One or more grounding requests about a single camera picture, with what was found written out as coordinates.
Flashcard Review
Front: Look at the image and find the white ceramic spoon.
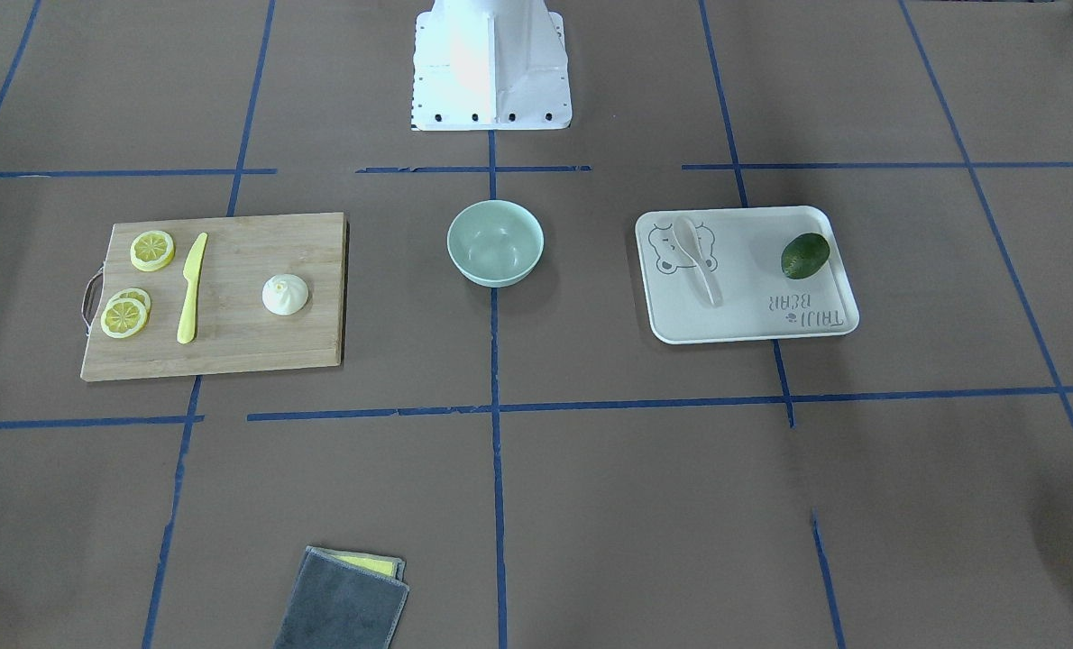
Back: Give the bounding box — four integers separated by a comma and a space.
673, 215, 723, 308

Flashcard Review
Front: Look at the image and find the light green bowl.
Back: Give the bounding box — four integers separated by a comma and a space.
446, 200, 546, 287

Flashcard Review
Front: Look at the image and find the white bear tray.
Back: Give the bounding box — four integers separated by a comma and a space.
634, 206, 859, 345

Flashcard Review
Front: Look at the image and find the green avocado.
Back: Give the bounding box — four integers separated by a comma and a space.
780, 233, 832, 280

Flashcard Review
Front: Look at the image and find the yellow sponge under cloth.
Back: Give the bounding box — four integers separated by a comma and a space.
337, 552, 406, 580

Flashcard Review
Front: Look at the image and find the bamboo cutting board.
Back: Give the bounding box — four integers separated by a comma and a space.
80, 211, 347, 382

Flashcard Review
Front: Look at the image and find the yellow plastic knife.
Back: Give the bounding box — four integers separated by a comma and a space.
175, 233, 208, 344

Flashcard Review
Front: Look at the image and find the lemon slice upper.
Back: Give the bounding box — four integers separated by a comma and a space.
129, 230, 177, 272

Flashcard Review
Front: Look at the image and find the lemon slice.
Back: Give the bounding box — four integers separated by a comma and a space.
129, 230, 177, 272
100, 298, 149, 338

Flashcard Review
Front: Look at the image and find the lemon slice partly hidden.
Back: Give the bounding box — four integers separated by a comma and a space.
106, 287, 152, 311

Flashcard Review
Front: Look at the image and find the lemon slice lower front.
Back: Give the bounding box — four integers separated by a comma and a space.
100, 298, 149, 338

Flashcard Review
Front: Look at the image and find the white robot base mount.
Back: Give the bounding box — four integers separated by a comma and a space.
410, 1, 573, 132

